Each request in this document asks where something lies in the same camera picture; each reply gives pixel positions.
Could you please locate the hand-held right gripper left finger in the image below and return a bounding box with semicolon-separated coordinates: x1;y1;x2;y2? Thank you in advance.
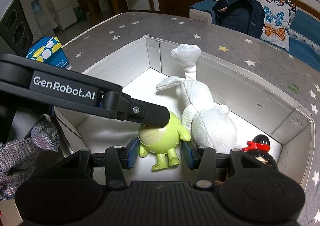
59;138;138;189

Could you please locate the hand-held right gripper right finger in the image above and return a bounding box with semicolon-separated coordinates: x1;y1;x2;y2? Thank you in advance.
182;140;278;189

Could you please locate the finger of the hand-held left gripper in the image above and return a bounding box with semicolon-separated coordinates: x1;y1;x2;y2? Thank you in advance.
101;91;171;127

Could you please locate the green one-eyed monster toy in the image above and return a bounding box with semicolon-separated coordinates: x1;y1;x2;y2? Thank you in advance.
138;111;191;173

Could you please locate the white plush toy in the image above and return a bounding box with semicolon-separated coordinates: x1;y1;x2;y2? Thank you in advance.
156;44;237;154

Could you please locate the grey cardboard box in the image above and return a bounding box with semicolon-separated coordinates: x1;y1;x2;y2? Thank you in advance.
54;36;315;190

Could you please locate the black-haired doll figurine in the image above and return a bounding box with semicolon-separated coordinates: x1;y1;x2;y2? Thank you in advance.
215;135;279;184

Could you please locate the person's left hand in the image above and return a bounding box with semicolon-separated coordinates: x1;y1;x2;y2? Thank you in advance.
0;115;60;201

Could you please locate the blue yellow tissue box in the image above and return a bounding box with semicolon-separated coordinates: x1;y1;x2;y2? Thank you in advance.
26;37;70;70

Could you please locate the water dispenser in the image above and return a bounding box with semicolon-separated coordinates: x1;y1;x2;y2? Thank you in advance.
30;0;54;39

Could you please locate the white refrigerator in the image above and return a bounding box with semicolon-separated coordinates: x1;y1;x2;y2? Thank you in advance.
45;0;77;30

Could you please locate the dark blue backpack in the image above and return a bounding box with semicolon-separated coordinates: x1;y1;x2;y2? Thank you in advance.
212;0;265;39

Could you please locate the butterfly print pillow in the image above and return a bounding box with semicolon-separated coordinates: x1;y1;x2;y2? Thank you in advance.
232;0;298;50

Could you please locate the blue sofa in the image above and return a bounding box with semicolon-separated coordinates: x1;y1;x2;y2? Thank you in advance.
189;0;320;72

